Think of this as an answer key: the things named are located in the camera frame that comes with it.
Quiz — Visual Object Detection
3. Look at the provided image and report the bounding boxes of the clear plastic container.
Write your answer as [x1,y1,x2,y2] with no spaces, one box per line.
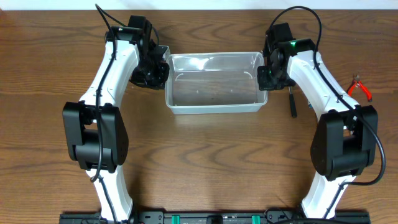
[165,52,267,114]

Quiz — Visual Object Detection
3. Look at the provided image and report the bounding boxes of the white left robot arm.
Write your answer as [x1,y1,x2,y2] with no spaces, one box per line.
[59,16,170,223]

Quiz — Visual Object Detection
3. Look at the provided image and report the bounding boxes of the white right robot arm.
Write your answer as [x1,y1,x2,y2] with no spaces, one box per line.
[257,23,378,219]

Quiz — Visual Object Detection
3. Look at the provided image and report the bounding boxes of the small metal hammer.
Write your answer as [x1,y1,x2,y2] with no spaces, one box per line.
[289,86,297,118]

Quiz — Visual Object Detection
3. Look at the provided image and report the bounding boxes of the red handled pliers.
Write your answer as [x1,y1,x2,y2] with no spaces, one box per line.
[346,75,373,102]

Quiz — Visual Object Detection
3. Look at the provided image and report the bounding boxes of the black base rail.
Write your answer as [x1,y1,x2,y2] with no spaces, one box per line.
[58,210,371,224]

